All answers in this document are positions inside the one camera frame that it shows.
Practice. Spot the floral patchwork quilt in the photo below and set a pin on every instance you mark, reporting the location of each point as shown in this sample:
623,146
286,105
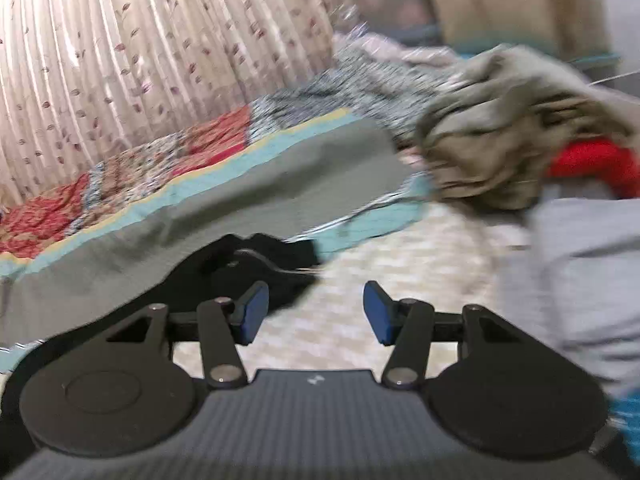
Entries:
150,170

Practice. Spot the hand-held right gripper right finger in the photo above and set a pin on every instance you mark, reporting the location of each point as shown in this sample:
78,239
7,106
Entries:
378,312

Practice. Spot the grey garment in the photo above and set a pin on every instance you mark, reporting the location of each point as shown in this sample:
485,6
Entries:
585,270

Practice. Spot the beige fabric storage bag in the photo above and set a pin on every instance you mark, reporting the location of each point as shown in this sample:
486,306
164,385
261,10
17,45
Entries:
515,5

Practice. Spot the pale striped blanket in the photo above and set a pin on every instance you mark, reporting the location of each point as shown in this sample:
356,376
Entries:
395,50

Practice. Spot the olive crumpled cloth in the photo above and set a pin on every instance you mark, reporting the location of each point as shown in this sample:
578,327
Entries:
500,125

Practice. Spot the leaf print curtain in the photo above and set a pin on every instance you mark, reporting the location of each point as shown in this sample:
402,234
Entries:
150,50

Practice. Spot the red cloth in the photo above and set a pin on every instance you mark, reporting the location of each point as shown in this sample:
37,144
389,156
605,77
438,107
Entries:
600,162

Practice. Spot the black pants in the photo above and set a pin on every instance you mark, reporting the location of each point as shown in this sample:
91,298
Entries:
270,265

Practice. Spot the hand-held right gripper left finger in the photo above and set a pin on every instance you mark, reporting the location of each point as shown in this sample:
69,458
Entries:
252,312

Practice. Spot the striped zigzag bedsheet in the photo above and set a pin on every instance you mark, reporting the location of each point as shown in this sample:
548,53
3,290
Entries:
280,185

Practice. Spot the clear plastic storage bin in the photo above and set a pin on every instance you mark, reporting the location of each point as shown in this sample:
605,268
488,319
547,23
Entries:
390,0

